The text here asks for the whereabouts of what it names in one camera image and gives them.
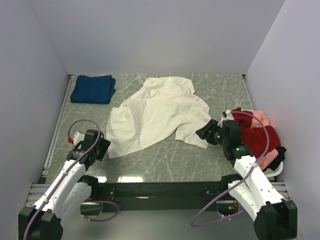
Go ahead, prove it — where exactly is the white t shirt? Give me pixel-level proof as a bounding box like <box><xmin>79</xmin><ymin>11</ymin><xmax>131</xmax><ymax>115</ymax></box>
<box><xmin>106</xmin><ymin>76</ymin><xmax>211</xmax><ymax>159</ymax></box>

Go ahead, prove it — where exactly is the pink t shirt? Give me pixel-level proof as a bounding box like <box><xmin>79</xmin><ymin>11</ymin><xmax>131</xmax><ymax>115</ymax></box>
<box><xmin>250</xmin><ymin>110</ymin><xmax>270</xmax><ymax>129</ymax></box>

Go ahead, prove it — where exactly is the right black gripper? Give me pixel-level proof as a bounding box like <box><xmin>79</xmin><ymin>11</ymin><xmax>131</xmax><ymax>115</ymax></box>
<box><xmin>195</xmin><ymin>118</ymin><xmax>229</xmax><ymax>147</ymax></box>

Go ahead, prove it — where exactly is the folded blue t shirt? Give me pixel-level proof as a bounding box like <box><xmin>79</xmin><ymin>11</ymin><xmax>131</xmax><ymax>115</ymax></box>
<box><xmin>70</xmin><ymin>75</ymin><xmax>116</xmax><ymax>104</ymax></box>

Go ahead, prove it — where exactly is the aluminium frame rail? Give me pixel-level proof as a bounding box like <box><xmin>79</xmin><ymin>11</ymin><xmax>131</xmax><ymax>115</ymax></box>
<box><xmin>25</xmin><ymin>74</ymin><xmax>78</xmax><ymax>207</ymax></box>

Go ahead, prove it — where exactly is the black base crossbar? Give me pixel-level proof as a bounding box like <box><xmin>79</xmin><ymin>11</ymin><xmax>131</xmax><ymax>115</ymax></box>
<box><xmin>89</xmin><ymin>181</ymin><xmax>227</xmax><ymax>211</ymax></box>

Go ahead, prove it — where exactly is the red t shirt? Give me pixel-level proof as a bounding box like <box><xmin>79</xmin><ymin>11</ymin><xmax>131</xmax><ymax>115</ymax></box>
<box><xmin>232</xmin><ymin>107</ymin><xmax>281</xmax><ymax>158</ymax></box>

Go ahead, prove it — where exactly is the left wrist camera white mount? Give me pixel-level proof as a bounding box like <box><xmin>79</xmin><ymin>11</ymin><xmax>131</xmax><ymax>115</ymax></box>
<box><xmin>67</xmin><ymin>131</ymin><xmax>85</xmax><ymax>145</ymax></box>

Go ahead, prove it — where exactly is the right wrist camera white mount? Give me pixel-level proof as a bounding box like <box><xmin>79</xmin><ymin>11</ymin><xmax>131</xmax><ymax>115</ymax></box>
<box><xmin>220</xmin><ymin>110</ymin><xmax>234</xmax><ymax>123</ymax></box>

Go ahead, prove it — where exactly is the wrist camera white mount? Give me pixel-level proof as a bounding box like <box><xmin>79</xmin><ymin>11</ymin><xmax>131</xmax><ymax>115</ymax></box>
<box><xmin>67</xmin><ymin>131</ymin><xmax>85</xmax><ymax>145</ymax></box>
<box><xmin>220</xmin><ymin>110</ymin><xmax>234</xmax><ymax>123</ymax></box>

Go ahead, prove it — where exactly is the black t shirt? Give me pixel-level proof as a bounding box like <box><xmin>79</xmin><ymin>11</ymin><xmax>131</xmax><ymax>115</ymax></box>
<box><xmin>260</xmin><ymin>146</ymin><xmax>287</xmax><ymax>171</ymax></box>

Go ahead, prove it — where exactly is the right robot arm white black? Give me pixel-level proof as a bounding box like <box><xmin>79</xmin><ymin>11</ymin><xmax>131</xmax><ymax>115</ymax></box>
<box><xmin>195</xmin><ymin>119</ymin><xmax>298</xmax><ymax>240</ymax></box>

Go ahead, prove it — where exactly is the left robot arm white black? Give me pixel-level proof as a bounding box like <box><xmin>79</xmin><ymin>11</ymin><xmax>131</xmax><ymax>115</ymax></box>
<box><xmin>18</xmin><ymin>129</ymin><xmax>111</xmax><ymax>240</ymax></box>

